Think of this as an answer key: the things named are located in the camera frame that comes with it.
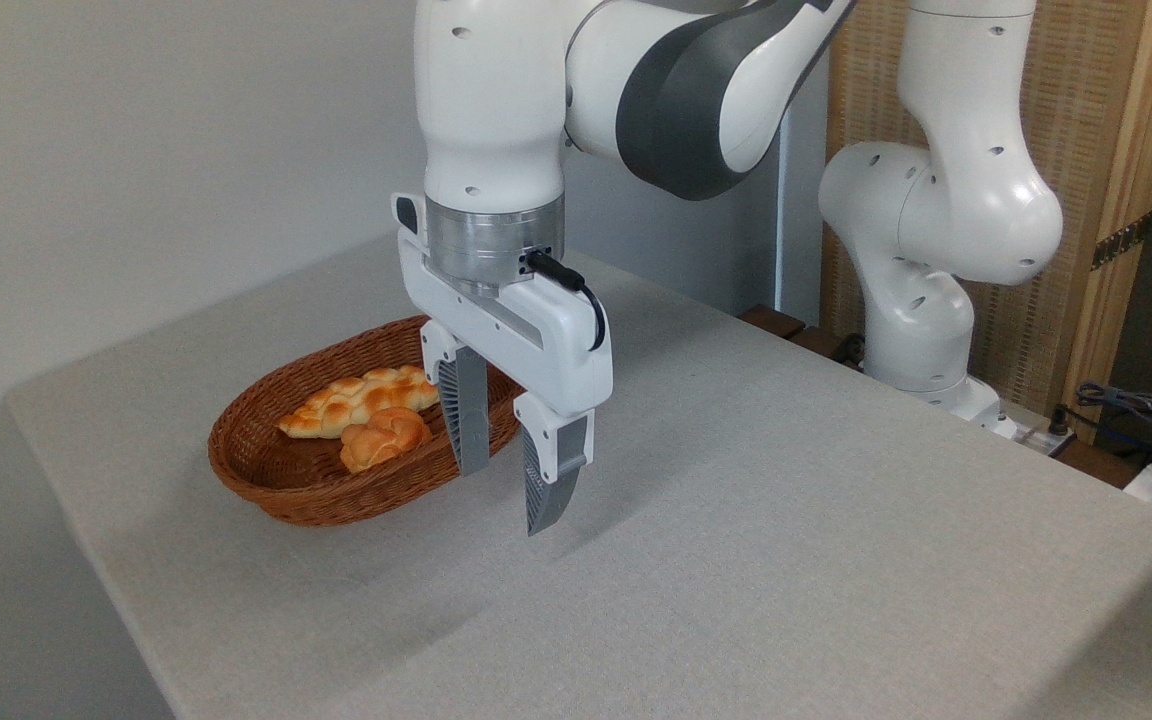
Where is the wooden rattan folding screen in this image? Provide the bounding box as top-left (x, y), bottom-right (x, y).
top-left (821, 0), bottom-right (1152, 441)

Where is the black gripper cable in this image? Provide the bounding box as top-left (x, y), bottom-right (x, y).
top-left (526, 250), bottom-right (607, 353)

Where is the white vertical post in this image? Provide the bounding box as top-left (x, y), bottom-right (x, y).
top-left (774, 60), bottom-right (829, 326)

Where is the dark brown wooden board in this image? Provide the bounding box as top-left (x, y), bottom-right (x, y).
top-left (739, 305), bottom-right (867, 371)

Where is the brown wicker basket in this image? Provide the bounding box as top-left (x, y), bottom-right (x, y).
top-left (208, 315), bottom-right (525, 528)

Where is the dark metal screen hinge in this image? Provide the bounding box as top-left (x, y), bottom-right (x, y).
top-left (1091, 213), bottom-right (1152, 271)

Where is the small round braided bread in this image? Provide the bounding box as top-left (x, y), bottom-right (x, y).
top-left (340, 407), bottom-right (432, 474)

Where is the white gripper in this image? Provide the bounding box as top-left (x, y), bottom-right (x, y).
top-left (392, 193), bottom-right (613, 537)

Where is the long braided bread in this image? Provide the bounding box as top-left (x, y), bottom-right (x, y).
top-left (278, 365), bottom-right (440, 441)

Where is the black cable bundle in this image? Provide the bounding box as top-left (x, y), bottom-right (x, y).
top-left (1061, 380), bottom-right (1152, 471)

